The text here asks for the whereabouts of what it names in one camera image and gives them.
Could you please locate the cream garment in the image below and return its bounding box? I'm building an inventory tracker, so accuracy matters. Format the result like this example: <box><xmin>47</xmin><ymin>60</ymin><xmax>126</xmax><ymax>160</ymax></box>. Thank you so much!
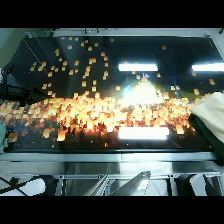
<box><xmin>189</xmin><ymin>91</ymin><xmax>224</xmax><ymax>145</ymax></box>

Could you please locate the black cable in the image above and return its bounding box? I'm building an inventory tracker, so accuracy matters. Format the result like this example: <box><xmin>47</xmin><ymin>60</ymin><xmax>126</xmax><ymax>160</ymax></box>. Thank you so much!
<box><xmin>0</xmin><ymin>175</ymin><xmax>40</xmax><ymax>197</ymax></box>

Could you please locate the dark green garment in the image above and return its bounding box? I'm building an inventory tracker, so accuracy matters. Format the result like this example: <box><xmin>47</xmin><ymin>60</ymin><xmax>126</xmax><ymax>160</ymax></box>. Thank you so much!
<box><xmin>188</xmin><ymin>113</ymin><xmax>224</xmax><ymax>168</ymax></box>

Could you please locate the grey-green garment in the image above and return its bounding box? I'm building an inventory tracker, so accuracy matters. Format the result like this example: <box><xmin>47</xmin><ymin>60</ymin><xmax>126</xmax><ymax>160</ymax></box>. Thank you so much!
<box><xmin>0</xmin><ymin>121</ymin><xmax>12</xmax><ymax>153</ymax></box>

